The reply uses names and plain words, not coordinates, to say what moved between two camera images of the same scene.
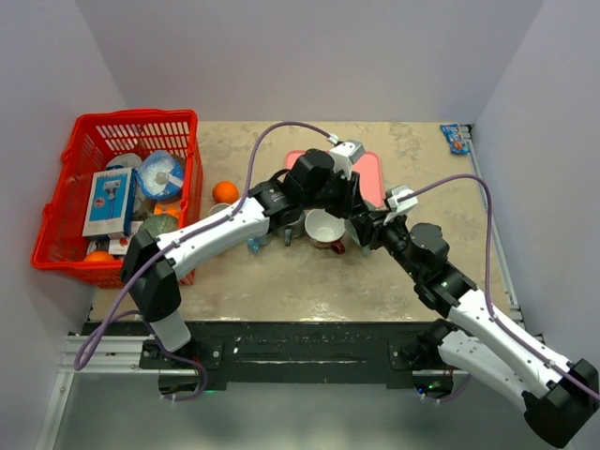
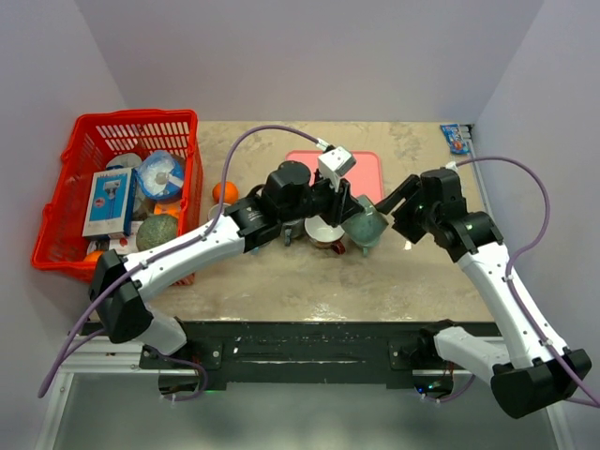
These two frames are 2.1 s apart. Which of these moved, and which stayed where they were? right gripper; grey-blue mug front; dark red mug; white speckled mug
Moved: right gripper
Stayed: dark red mug; grey-blue mug front; white speckled mug
